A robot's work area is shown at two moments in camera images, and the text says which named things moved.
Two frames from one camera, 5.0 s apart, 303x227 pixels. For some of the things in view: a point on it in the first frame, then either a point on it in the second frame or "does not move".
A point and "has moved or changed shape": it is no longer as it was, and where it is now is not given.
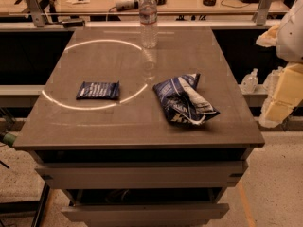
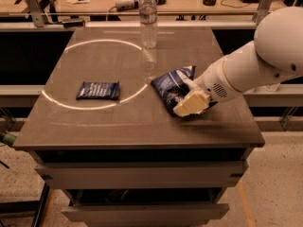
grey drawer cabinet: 126,162 does not move
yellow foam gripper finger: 269,37 → 191,84
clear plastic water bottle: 148,15 does not move
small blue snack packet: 97,91 does not move
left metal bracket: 34,8 does not move
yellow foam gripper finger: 287,93 → 196,102
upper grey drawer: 141,174 does not move
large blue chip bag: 182,100 has moved or changed shape
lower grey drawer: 145,213 does not move
